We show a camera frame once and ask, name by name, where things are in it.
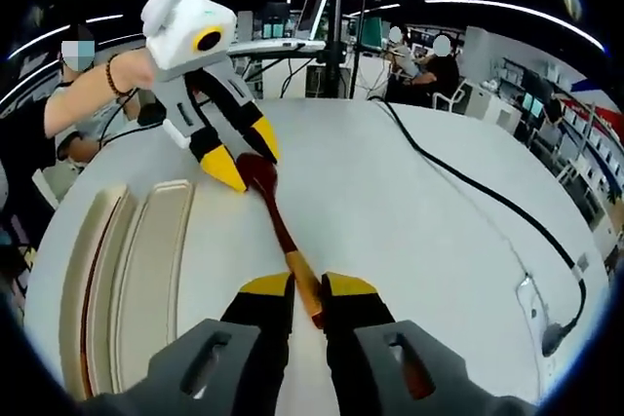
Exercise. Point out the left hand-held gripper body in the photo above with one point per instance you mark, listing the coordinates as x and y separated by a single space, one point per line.
180 26

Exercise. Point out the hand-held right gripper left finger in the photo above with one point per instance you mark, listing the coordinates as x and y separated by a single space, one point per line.
258 318

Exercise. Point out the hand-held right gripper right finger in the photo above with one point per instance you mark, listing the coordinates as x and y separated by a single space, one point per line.
356 318

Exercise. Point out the dark red wooden spoon utensil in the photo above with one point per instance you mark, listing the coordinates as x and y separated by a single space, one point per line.
285 236

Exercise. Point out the beige cutlery case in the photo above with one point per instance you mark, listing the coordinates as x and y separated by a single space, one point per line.
156 250

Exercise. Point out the person's left hand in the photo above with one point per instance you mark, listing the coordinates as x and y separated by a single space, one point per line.
139 70

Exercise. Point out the small black desk object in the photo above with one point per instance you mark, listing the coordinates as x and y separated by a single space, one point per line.
152 115

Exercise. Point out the silver laptop on stand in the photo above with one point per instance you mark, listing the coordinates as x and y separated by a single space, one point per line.
273 47

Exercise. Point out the white table socket plate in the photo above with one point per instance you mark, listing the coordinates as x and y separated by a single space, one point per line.
529 299

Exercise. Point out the white office chair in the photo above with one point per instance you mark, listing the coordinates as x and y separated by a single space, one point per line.
463 92

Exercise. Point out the straight ceiling light strip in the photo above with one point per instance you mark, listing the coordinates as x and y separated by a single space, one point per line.
487 3

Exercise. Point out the shelving with white bins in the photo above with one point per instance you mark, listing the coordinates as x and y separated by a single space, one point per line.
585 133

